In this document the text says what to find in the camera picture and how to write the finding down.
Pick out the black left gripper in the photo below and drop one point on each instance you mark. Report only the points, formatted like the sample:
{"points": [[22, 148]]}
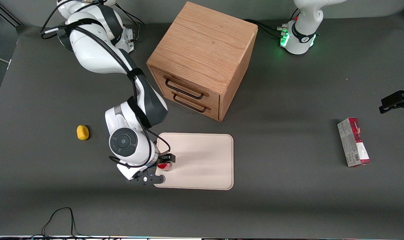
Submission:
{"points": [[396, 101]]}

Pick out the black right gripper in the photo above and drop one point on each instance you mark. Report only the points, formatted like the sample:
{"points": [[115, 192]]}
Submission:
{"points": [[164, 157]]}

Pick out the red coke bottle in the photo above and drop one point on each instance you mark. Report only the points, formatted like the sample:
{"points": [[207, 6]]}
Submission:
{"points": [[164, 167]]}

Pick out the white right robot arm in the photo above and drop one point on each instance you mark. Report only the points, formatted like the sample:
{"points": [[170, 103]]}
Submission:
{"points": [[95, 50]]}

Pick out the cream rectangular tray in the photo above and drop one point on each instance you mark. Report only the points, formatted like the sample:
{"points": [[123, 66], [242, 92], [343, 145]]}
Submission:
{"points": [[202, 161]]}

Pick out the red and grey carton box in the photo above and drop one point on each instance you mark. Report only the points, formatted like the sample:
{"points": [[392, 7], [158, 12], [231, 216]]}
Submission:
{"points": [[353, 143]]}

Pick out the wooden drawer front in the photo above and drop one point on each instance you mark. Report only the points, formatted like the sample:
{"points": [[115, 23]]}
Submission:
{"points": [[188, 82], [208, 111]]}

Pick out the yellow lemon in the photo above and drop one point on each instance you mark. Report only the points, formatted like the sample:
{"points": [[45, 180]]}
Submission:
{"points": [[82, 132]]}

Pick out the oak wooden drawer cabinet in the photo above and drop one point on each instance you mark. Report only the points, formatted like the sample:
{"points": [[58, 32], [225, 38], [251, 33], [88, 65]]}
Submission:
{"points": [[205, 43]]}

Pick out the dark right wrist camera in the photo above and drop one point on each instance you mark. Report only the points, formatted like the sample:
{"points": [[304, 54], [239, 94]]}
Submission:
{"points": [[148, 180]]}

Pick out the black aluminium frame rail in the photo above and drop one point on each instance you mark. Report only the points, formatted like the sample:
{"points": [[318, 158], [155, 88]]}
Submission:
{"points": [[3, 13]]}

